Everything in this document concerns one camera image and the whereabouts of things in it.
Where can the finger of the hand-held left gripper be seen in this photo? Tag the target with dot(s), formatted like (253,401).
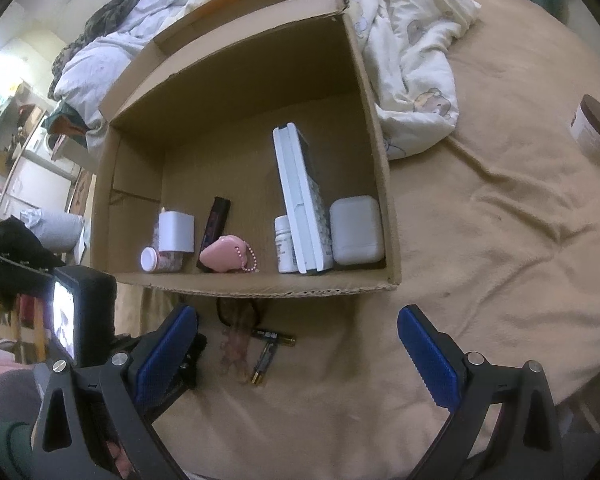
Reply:
(195,360)

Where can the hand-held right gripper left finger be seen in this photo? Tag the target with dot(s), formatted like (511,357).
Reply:
(165,355)

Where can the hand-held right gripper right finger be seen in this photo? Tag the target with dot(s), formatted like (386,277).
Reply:
(430,360)

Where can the white bottle with pink label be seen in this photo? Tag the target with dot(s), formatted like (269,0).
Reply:
(155,260)

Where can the white charger block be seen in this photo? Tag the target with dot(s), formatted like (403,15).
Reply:
(175,232)

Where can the small black rectangular case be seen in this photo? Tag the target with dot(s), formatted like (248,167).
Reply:
(217,220)

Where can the white bottle with blue label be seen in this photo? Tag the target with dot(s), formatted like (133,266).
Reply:
(284,245)

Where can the white earbuds case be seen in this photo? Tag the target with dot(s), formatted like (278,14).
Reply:
(357,230)

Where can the white remote control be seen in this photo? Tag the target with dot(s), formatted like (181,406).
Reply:
(295,200)

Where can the cardboard box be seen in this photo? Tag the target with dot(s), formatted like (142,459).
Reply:
(240,160)

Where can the person's left forearm green sleeve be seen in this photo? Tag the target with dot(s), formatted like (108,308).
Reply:
(10,450)

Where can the person's left hand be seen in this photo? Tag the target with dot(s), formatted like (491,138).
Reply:
(117,457)

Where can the grey bundle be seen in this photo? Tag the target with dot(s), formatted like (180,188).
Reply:
(55,230)

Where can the black cloth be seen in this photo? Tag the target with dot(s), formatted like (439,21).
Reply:
(15,245)

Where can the white cabinet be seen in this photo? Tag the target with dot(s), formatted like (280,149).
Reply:
(35,175)

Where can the teal cloth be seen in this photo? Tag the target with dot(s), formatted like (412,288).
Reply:
(65,122)

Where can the white jar with brown lid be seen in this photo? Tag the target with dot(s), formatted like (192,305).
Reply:
(592,130)

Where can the cream bear-printed blanket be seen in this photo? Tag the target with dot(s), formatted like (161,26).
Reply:
(420,70)

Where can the camouflage blanket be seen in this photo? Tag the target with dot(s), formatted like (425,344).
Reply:
(115,7)

